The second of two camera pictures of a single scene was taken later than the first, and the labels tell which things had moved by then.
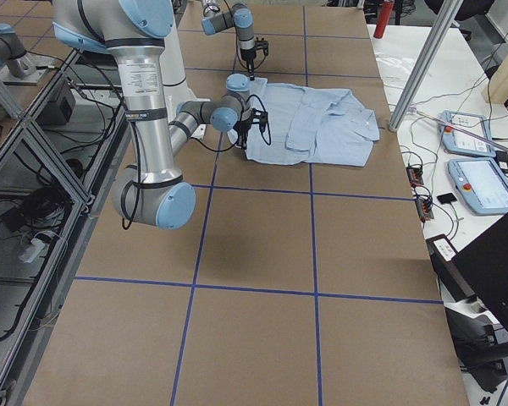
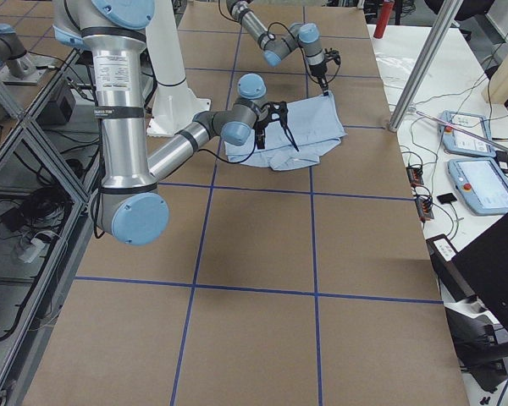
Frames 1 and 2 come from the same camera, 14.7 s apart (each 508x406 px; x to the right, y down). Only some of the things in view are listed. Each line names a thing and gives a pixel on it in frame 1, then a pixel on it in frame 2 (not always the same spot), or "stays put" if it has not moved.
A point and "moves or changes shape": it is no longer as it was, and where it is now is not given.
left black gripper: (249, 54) to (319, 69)
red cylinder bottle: (384, 15) stays put
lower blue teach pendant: (483, 187) stays put
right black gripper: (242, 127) to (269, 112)
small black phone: (446, 198) stays put
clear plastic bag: (394, 69) stays put
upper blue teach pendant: (455, 141) stays put
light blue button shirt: (293, 125) moves or changes shape
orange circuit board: (415, 175) stays put
